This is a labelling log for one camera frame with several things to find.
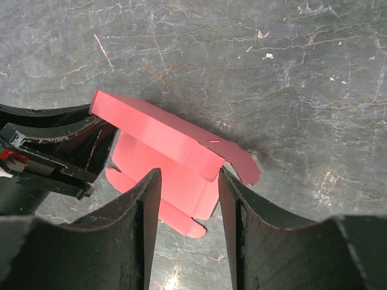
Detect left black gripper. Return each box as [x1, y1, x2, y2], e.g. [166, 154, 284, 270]
[1, 105, 117, 200]

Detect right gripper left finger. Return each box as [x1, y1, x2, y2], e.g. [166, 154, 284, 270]
[1, 169, 161, 289]

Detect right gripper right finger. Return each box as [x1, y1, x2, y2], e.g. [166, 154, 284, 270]
[218, 169, 386, 289]

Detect pink cardboard box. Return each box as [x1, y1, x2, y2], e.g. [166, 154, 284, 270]
[90, 91, 261, 238]

